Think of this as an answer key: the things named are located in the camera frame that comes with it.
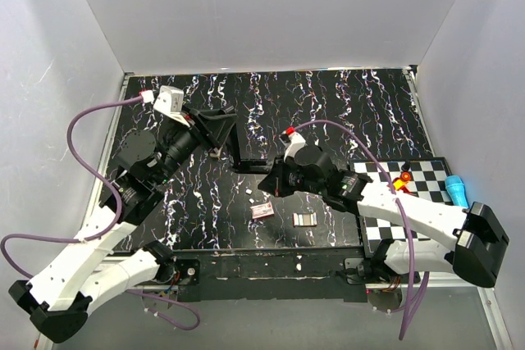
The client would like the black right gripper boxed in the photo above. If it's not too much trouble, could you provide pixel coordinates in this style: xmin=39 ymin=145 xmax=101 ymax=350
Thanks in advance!
xmin=258 ymin=153 xmax=325 ymax=198

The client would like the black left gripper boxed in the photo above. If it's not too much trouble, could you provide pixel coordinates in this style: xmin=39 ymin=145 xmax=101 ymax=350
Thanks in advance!
xmin=153 ymin=105 xmax=238 ymax=185

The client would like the white red staple box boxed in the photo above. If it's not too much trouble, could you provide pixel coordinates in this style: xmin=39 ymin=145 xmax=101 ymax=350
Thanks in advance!
xmin=250 ymin=202 xmax=274 ymax=220

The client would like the staple box tray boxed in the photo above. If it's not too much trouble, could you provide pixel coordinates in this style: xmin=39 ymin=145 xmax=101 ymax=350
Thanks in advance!
xmin=293 ymin=212 xmax=317 ymax=227

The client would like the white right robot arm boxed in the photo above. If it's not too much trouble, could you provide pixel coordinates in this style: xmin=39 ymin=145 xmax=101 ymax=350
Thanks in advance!
xmin=258 ymin=146 xmax=509 ymax=288

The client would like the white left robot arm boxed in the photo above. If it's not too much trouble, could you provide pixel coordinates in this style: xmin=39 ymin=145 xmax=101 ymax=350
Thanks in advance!
xmin=9 ymin=107 xmax=237 ymax=343

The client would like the red yellow toy vehicle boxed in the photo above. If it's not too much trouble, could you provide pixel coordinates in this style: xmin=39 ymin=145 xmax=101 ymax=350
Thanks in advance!
xmin=392 ymin=171 xmax=412 ymax=194

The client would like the black chess pawn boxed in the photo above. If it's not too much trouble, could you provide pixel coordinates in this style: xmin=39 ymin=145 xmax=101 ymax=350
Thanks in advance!
xmin=401 ymin=161 xmax=411 ymax=172

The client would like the black white checkerboard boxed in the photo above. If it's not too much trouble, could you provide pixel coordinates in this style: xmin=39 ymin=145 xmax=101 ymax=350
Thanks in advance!
xmin=354 ymin=158 xmax=466 ymax=251

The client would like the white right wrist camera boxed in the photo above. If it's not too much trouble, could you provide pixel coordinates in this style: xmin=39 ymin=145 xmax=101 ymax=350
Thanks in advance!
xmin=279 ymin=127 xmax=306 ymax=160

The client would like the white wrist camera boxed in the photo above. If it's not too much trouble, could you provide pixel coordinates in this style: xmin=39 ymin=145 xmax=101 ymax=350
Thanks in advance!
xmin=153 ymin=85 xmax=185 ymax=123
xmin=279 ymin=127 xmax=306 ymax=160

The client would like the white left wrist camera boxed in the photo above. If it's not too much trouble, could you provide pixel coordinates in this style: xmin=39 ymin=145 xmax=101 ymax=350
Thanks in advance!
xmin=153 ymin=85 xmax=185 ymax=123

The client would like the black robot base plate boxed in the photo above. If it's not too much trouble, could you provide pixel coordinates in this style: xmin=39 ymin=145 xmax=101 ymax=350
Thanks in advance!
xmin=175 ymin=247 xmax=368 ymax=302

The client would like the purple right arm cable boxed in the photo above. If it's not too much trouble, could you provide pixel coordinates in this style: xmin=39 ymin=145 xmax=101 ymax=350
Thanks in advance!
xmin=286 ymin=119 xmax=431 ymax=341

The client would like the aluminium frame rail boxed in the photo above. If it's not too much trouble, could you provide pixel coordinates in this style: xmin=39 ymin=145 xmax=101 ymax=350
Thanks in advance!
xmin=34 ymin=75 xmax=132 ymax=350

